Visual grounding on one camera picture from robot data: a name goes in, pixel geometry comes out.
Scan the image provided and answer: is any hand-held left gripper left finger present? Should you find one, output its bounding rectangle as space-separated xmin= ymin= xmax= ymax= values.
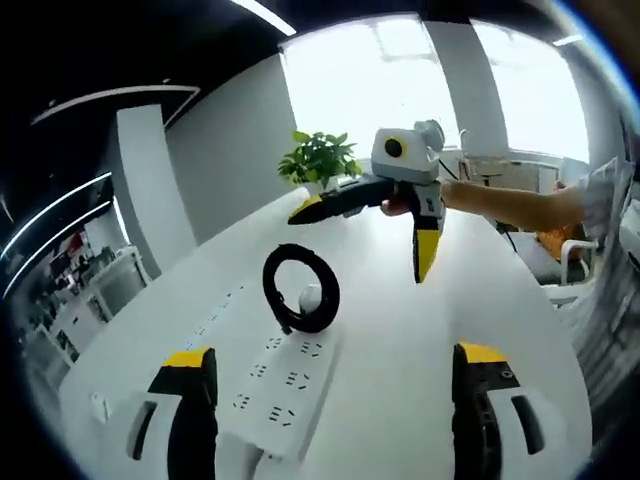
xmin=124 ymin=346 xmax=220 ymax=480

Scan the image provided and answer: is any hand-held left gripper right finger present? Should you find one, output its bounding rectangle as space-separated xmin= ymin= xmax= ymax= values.
xmin=451 ymin=342 xmax=549 ymax=480

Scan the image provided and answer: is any white power strip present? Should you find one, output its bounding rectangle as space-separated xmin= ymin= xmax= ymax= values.
xmin=219 ymin=330 xmax=346 ymax=461

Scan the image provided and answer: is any white charger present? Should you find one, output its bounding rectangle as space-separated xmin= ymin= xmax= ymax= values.
xmin=298 ymin=283 xmax=324 ymax=314

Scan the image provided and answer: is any black charger cable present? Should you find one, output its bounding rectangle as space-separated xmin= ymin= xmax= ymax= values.
xmin=262 ymin=243 xmax=342 ymax=335

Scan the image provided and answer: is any white desk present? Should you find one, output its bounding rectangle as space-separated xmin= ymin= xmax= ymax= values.
xmin=59 ymin=187 xmax=594 ymax=480

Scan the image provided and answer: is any person's right hand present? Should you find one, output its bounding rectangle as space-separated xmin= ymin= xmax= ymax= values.
xmin=379 ymin=197 xmax=415 ymax=218

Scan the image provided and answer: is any potted green plant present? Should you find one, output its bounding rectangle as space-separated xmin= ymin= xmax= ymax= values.
xmin=278 ymin=130 xmax=362 ymax=194

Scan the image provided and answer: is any white office chair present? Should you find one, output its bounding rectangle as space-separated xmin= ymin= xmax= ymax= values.
xmin=544 ymin=239 xmax=601 ymax=306

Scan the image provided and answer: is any row of office workstations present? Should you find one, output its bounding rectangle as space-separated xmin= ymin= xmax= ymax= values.
xmin=9 ymin=229 xmax=151 ymax=366

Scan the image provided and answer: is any person's striped shirt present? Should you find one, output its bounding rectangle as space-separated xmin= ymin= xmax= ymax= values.
xmin=569 ymin=157 xmax=640 ymax=401

